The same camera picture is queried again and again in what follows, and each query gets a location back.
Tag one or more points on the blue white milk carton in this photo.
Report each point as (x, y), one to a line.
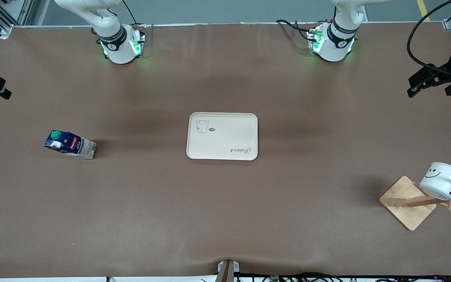
(73, 145)

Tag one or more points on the cream rabbit print tray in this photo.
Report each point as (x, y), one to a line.
(225, 137)

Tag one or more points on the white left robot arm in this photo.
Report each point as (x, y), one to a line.
(337, 43)

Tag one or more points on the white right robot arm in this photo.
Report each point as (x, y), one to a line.
(118, 47)

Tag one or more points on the wooden mug tree stand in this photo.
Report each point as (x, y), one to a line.
(405, 203)

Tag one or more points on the large table cover mat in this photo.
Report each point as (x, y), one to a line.
(131, 215)

